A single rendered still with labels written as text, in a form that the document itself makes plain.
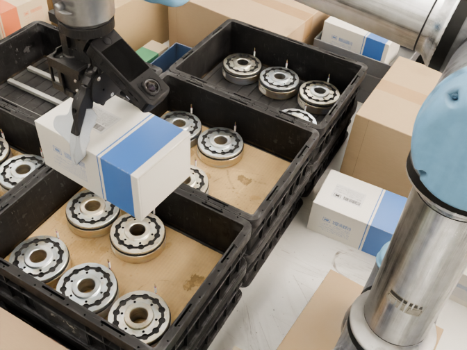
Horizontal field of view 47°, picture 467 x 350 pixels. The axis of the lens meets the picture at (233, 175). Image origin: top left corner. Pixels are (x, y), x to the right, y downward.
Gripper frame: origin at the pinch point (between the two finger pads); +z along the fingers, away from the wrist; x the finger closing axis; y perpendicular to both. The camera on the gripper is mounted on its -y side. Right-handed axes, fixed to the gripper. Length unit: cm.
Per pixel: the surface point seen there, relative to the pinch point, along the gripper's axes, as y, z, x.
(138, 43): 55, 35, -65
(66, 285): 1.9, 24.5, 13.5
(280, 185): -18.2, 18.0, -23.1
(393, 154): -30, 28, -57
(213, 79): 20, 28, -55
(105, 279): -2.5, 24.6, 8.7
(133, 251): -2.3, 24.6, 1.3
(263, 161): -7.4, 27.9, -36.4
